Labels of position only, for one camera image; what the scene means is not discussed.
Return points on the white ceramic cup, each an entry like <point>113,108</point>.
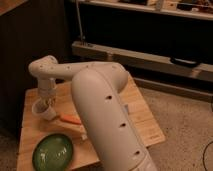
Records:
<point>47,114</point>

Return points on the wooden shelf unit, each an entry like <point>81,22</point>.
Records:
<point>141,60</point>

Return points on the orange toy carrot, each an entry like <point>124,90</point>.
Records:
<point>70,119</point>

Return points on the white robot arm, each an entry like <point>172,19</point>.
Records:
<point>95,88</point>

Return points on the black handle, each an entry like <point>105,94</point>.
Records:
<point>185,63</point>

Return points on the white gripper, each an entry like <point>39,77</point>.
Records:
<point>47,89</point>

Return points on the metal pole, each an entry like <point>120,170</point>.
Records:
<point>82,37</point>

